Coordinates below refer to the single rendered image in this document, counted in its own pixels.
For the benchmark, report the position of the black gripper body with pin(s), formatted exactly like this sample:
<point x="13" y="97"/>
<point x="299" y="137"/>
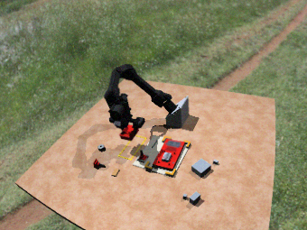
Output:
<point x="137" y="123"/>

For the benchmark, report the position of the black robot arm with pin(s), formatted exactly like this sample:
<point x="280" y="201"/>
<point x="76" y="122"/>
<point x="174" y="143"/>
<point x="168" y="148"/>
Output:
<point x="118" y="103"/>

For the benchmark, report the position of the black toy car tyre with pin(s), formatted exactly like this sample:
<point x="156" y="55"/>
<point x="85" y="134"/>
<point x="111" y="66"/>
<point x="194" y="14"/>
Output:
<point x="101" y="147"/>

